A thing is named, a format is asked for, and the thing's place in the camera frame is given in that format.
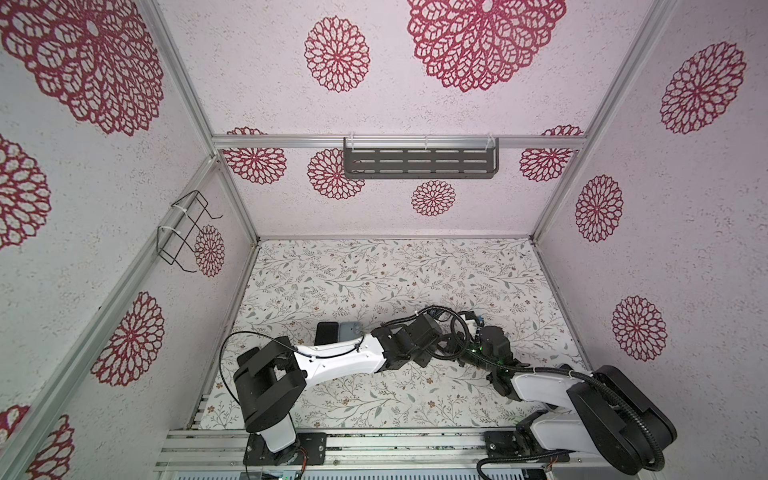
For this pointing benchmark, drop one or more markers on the light blue phone case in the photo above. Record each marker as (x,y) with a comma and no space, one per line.
(348,331)

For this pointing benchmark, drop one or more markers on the bare black phone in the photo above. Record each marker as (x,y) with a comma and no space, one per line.
(326,333)

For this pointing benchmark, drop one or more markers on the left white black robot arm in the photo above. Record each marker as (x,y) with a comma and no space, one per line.
(270,379)

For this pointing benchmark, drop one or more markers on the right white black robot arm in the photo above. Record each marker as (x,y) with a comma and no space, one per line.
(601,412)

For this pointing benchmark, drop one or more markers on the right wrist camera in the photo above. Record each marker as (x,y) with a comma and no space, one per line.
(474,322)

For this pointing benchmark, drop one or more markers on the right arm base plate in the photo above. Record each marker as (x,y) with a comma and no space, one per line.
(519,446)

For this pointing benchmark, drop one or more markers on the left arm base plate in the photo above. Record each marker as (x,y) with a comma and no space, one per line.
(300,449)

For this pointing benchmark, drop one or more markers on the dark grey wall shelf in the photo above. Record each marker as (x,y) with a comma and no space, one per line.
(425,163)

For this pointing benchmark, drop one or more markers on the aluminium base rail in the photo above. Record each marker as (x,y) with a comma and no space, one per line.
(398,448)

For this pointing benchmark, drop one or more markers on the black wire wall rack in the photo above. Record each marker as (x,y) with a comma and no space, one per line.
(193,243)

